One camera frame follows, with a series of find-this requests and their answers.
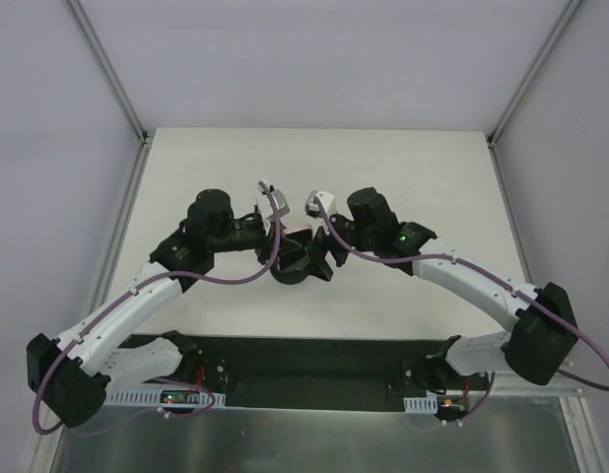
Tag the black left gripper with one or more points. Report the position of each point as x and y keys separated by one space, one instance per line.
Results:
x=273 y=244

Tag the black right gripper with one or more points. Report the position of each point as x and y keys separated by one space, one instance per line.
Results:
x=327 y=241

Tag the phone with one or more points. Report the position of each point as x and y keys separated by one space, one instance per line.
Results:
x=302 y=234

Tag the black phone stand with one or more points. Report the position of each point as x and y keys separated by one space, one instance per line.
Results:
x=289 y=278

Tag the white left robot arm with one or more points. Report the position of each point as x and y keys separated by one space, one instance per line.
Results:
x=73 y=373

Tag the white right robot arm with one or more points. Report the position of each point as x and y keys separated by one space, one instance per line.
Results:
x=535 y=336

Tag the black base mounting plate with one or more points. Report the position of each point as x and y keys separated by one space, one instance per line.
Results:
x=312 y=374

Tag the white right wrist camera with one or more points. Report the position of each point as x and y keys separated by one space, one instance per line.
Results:
x=321 y=206

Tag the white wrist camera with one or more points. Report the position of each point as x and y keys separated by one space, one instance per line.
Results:
x=321 y=206
x=271 y=204

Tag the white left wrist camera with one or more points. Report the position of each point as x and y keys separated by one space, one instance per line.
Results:
x=271 y=204

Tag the white right cable duct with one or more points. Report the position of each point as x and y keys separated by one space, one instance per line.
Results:
x=426 y=405

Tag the white cable duct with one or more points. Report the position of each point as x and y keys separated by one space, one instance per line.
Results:
x=426 y=405
x=158 y=397

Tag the white left cable duct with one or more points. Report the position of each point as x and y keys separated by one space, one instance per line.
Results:
x=158 y=397

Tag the aluminium frame post left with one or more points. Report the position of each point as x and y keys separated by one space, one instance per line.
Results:
x=92 y=41

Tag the aluminium frame post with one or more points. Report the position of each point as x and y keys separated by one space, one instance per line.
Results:
x=92 y=41
x=532 y=73

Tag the aluminium frame post right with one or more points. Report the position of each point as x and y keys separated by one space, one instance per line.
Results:
x=532 y=73

